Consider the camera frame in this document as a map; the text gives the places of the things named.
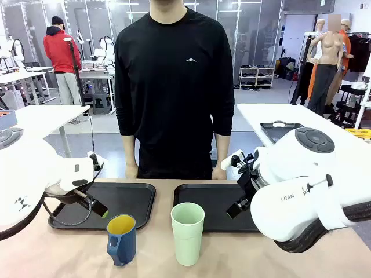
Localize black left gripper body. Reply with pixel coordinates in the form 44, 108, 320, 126
59, 188, 96, 208

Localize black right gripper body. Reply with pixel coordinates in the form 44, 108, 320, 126
236, 170, 261, 204

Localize pale green tall tumbler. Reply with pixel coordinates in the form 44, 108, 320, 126
170, 202, 206, 266

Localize person's left forearm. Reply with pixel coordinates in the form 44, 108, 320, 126
213, 134, 231, 171

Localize person's right forearm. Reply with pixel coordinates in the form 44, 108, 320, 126
121, 134, 140, 169

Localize person's left hand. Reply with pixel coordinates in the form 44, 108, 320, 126
211, 167, 227, 181

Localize person's right hand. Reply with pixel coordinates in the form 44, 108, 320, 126
125, 164, 139, 180

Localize black plastic serving tray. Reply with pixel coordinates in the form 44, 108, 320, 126
48, 181, 157, 232
173, 183, 263, 233

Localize blue mug yellow inside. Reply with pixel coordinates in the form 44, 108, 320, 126
106, 214, 137, 267

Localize grey step stool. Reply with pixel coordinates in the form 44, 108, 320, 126
92, 93, 113, 115

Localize blue grey storage box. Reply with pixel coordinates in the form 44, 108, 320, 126
0, 109, 17, 131

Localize white shoe rack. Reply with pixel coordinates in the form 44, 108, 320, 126
238, 65, 275, 90

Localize yellow flat object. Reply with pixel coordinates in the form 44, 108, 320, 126
344, 127, 371, 142

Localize person in black sweatshirt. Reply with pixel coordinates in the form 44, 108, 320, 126
114, 0, 235, 180

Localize black bag on floor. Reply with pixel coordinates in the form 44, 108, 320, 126
275, 57, 297, 81

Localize black utility cart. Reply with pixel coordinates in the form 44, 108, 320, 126
330, 83, 366, 127

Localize black tripod pole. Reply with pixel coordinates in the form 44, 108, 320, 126
63, 36, 91, 116

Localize white background desk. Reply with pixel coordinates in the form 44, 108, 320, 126
0, 66, 57, 110

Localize man in red hoodie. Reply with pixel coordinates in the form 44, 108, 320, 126
43, 16, 83, 105

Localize bare beige mannequin dark trousers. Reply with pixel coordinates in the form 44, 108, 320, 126
306, 18, 344, 114

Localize mannequin with orange garment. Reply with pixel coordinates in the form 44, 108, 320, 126
307, 18, 355, 105

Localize rack of black clothes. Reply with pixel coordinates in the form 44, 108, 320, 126
346, 32, 371, 73

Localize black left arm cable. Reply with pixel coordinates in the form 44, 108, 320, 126
0, 196, 95, 242

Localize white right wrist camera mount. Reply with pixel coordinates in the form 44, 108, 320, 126
220, 149, 255, 174

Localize black tray with handles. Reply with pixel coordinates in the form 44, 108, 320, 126
259, 120, 305, 145

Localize black right arm cable sleeve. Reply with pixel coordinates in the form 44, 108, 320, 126
274, 199, 371, 254

